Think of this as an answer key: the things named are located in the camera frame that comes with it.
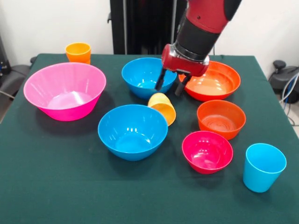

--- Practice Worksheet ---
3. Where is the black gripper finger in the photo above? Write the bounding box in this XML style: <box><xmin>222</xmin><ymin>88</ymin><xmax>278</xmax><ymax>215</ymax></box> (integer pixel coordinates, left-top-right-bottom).
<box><xmin>174</xmin><ymin>74</ymin><xmax>190</xmax><ymax>96</ymax></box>
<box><xmin>154</xmin><ymin>69</ymin><xmax>167</xmax><ymax>91</ymax></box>

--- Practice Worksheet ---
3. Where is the black equipment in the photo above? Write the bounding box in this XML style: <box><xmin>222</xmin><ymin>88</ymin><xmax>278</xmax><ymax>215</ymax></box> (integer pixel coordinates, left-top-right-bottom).
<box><xmin>0</xmin><ymin>35</ymin><xmax>10</xmax><ymax>77</ymax></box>

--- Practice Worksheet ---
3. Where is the small orange bowl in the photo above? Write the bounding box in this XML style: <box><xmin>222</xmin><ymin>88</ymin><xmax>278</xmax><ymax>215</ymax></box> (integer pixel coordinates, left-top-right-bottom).
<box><xmin>197</xmin><ymin>99</ymin><xmax>247</xmax><ymax>141</ymax></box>

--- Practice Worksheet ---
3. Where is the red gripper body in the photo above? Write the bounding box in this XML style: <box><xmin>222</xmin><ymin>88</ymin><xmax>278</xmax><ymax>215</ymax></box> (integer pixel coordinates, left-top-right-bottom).
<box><xmin>161</xmin><ymin>44</ymin><xmax>209</xmax><ymax>77</ymax></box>

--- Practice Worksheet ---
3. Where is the large pink bowl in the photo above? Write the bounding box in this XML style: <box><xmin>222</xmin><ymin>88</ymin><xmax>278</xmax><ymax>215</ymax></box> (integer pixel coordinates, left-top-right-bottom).
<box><xmin>23</xmin><ymin>62</ymin><xmax>107</xmax><ymax>122</ymax></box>

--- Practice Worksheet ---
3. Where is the yellow cup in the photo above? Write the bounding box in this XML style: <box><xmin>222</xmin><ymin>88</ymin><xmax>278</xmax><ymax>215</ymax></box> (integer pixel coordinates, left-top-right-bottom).
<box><xmin>147</xmin><ymin>92</ymin><xmax>177</xmax><ymax>127</ymax></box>

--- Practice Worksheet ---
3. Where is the dark green table cloth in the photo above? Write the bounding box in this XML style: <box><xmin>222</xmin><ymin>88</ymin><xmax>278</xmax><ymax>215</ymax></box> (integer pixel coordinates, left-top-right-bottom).
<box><xmin>0</xmin><ymin>53</ymin><xmax>299</xmax><ymax>224</ymax></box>

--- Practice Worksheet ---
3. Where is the orange cup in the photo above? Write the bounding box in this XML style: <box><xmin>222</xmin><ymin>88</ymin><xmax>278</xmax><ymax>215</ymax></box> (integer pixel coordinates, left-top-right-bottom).
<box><xmin>64</xmin><ymin>42</ymin><xmax>92</xmax><ymax>65</ymax></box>

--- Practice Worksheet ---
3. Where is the white cable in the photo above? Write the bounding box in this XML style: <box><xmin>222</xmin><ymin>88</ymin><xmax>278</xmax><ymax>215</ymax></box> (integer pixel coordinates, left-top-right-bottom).
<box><xmin>279</xmin><ymin>72</ymin><xmax>299</xmax><ymax>126</ymax></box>

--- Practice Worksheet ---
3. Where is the small crimson bowl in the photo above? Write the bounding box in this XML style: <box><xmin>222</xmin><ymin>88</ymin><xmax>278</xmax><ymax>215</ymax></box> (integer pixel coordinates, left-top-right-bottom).
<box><xmin>182</xmin><ymin>130</ymin><xmax>234</xmax><ymax>175</ymax></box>

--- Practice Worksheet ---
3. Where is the blue bowl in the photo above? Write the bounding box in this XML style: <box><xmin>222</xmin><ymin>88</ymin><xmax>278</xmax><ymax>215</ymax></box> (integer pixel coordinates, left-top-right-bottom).
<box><xmin>121</xmin><ymin>57</ymin><xmax>178</xmax><ymax>100</ymax></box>
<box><xmin>97</xmin><ymin>104</ymin><xmax>169</xmax><ymax>161</ymax></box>

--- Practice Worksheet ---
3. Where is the light blue cup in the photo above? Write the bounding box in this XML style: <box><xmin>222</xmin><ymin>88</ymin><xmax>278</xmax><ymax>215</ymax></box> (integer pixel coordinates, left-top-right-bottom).
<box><xmin>242</xmin><ymin>143</ymin><xmax>287</xmax><ymax>193</ymax></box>

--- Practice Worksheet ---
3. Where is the large orange bowl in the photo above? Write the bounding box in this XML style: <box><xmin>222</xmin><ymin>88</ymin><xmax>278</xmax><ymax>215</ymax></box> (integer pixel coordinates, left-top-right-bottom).
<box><xmin>178</xmin><ymin>61</ymin><xmax>241</xmax><ymax>102</ymax></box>

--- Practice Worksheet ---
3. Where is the blue cable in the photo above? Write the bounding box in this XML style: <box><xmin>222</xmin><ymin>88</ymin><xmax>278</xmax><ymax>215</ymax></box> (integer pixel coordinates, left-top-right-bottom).
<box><xmin>281</xmin><ymin>74</ymin><xmax>299</xmax><ymax>104</ymax></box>

